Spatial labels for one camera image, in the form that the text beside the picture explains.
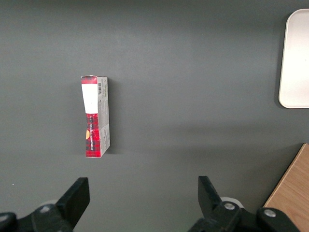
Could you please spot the wooden drawer cabinet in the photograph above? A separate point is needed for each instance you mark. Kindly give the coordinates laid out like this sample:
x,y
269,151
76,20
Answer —
x,y
294,188

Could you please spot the red plaid cardboard box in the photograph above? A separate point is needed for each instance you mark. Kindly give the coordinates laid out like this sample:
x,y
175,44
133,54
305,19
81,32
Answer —
x,y
95,120

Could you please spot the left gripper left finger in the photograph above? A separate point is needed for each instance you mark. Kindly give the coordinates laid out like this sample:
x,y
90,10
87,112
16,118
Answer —
x,y
70,203

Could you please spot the cream rectangular tray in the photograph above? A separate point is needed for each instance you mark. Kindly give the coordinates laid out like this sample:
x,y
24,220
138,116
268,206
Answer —
x,y
298,60

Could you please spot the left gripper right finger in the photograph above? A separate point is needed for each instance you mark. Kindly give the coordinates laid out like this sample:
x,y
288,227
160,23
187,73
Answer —
x,y
212,207

